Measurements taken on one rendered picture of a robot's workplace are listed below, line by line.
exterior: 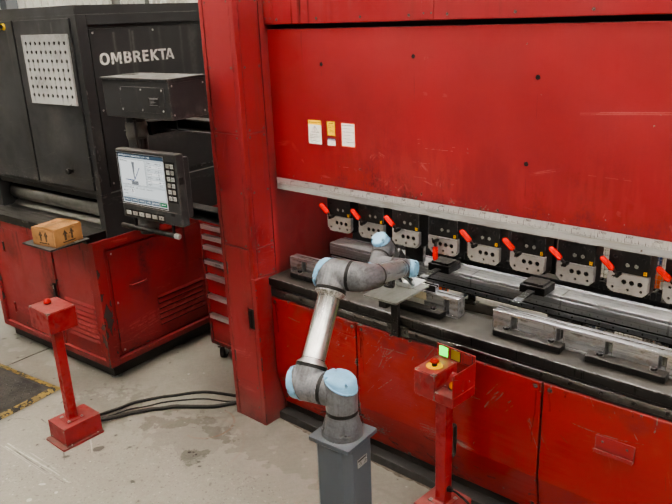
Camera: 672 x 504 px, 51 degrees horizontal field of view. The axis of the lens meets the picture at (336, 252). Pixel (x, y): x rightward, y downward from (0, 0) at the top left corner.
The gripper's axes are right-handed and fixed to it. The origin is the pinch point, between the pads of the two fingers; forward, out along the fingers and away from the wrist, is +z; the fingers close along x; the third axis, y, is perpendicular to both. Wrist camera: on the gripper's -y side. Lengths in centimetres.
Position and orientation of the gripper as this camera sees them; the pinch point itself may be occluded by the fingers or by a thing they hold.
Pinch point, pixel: (406, 283)
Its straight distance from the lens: 327.1
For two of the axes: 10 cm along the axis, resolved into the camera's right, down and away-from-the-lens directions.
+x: -7.7, -1.8, 6.1
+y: 4.6, -8.2, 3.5
